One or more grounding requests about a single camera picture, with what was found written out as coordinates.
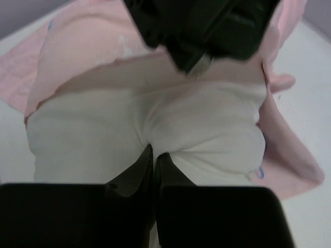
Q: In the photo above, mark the white pillow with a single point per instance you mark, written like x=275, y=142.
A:
x=91, y=130

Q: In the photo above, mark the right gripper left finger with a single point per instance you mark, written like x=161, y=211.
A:
x=115, y=214

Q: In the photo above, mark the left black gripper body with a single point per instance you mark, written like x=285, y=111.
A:
x=197, y=32

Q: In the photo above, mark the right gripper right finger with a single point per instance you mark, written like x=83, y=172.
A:
x=188, y=215

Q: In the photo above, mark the pink and purple Frozen pillowcase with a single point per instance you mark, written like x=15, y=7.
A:
x=99, y=35

